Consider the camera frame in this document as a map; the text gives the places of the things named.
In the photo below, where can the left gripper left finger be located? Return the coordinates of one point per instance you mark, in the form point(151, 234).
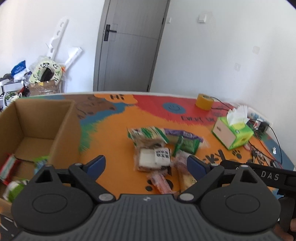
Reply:
point(84, 176)

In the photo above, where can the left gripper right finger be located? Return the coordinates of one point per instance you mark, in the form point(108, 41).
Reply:
point(207, 176)

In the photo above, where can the orange yellow snack packet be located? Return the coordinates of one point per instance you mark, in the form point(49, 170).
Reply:
point(185, 178)

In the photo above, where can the dark green snack packet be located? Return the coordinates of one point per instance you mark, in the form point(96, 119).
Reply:
point(187, 145)

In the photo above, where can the pink sausage packet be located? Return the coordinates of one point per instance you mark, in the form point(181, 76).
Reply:
point(158, 180)

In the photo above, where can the teal snack packet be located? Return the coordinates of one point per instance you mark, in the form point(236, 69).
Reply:
point(39, 163)

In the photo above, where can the black white label sandwich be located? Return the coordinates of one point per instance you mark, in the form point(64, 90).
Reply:
point(152, 159)

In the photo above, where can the green label bread packet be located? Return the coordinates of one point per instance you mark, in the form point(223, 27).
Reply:
point(147, 137)

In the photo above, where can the green white snack packet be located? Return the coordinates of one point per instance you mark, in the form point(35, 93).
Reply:
point(13, 189)

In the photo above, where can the red snack packet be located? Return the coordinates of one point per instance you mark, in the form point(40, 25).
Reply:
point(8, 169)

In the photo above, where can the right hand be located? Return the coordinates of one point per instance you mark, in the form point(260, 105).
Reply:
point(284, 235)

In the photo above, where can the bunch of keys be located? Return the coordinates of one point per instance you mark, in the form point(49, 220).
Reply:
point(257, 158)

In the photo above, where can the green tissue box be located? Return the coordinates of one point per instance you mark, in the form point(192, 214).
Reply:
point(232, 130)

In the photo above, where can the black power adapter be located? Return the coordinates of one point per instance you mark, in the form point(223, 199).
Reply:
point(260, 125)

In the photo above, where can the colourful cat table mat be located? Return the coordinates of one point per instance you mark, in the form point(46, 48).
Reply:
point(133, 167)

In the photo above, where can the open cardboard box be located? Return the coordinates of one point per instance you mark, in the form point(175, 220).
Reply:
point(35, 127)

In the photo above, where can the yellow tape roll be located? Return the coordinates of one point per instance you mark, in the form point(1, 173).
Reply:
point(204, 102)

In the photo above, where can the white power strip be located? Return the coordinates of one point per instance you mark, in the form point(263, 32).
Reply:
point(252, 115)

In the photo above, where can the taped cardboard box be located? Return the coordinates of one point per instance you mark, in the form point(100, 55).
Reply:
point(44, 88)

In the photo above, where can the black shoe rack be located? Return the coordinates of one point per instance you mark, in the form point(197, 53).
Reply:
point(10, 91)

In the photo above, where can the short white foam board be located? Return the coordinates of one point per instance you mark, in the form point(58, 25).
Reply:
point(73, 54)

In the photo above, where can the blue plastic bag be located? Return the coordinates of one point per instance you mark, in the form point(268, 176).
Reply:
point(20, 67)

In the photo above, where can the tall white foam board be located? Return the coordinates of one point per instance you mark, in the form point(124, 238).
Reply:
point(54, 42)

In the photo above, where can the grey door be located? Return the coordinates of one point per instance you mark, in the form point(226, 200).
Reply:
point(127, 46)

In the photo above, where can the white light switch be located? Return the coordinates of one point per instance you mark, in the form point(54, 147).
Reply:
point(202, 18)

